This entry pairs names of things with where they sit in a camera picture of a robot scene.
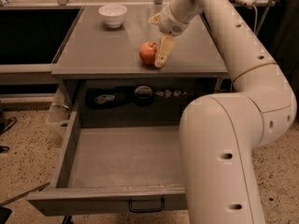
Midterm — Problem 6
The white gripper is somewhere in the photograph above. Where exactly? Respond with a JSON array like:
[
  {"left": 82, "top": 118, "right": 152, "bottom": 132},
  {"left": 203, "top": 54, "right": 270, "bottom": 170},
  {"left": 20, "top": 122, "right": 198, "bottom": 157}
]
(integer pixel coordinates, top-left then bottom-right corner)
[{"left": 148, "top": 5, "right": 189, "bottom": 68}]

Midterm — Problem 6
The red apple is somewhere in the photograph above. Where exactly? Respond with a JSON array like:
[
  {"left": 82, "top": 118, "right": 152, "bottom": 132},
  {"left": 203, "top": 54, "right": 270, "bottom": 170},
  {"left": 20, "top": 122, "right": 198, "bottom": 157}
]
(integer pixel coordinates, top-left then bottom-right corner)
[{"left": 139, "top": 41, "right": 157, "bottom": 66}]

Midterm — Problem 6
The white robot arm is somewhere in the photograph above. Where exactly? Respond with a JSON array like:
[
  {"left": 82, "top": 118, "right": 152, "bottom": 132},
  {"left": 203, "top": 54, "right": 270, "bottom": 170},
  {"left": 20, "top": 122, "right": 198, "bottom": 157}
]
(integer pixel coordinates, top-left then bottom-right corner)
[{"left": 152, "top": 0, "right": 297, "bottom": 224}]

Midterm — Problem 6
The open grey top drawer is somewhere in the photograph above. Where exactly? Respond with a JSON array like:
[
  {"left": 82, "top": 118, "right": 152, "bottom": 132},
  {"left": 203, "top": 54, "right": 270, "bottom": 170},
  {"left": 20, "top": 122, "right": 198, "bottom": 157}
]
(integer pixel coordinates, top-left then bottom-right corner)
[{"left": 27, "top": 83, "right": 191, "bottom": 217}]

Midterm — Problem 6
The white ceramic bowl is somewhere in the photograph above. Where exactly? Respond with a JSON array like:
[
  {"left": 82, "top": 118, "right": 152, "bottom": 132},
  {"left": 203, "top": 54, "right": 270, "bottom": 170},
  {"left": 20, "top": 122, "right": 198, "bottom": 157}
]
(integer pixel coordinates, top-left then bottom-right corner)
[{"left": 98, "top": 5, "right": 127, "bottom": 28}]

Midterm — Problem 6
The small pale scraps row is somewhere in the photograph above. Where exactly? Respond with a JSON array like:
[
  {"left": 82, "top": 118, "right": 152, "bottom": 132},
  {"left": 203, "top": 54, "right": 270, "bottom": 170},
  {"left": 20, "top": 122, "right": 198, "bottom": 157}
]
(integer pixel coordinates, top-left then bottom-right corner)
[{"left": 154, "top": 90, "right": 187, "bottom": 98}]

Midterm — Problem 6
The black tape roll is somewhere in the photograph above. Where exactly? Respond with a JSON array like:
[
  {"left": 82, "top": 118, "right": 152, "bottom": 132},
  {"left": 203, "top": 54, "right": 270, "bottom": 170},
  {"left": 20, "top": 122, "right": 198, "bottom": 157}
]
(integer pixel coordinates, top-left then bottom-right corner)
[{"left": 134, "top": 86, "right": 153, "bottom": 106}]

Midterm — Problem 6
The grey cabinet desk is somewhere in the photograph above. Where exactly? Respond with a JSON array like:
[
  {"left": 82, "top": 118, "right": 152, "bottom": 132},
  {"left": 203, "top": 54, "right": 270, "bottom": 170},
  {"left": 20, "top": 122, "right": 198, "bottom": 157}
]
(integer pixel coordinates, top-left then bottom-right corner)
[{"left": 52, "top": 5, "right": 228, "bottom": 105}]

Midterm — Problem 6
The black cloth with grey item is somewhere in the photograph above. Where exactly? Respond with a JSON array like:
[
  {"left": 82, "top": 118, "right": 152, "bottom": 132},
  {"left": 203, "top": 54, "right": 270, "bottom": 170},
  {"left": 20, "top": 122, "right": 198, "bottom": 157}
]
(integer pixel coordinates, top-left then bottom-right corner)
[{"left": 85, "top": 87, "right": 134, "bottom": 109}]

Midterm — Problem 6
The white cable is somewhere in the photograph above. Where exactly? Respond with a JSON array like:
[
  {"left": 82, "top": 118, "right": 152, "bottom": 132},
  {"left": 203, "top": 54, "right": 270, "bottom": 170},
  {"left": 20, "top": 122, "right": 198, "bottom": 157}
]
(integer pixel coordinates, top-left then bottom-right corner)
[{"left": 252, "top": 4, "right": 260, "bottom": 35}]

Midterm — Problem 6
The black drawer handle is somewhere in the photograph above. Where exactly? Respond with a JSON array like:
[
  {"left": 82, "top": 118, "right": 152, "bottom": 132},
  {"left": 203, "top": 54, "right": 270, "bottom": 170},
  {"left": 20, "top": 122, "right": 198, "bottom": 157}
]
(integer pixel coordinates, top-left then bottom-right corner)
[{"left": 128, "top": 198, "right": 165, "bottom": 213}]

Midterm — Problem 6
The black cable on floor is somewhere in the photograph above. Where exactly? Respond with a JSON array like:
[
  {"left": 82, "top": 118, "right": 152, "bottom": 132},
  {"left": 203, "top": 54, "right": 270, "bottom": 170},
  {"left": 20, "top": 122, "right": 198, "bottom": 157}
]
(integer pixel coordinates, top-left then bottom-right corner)
[{"left": 0, "top": 116, "right": 18, "bottom": 154}]

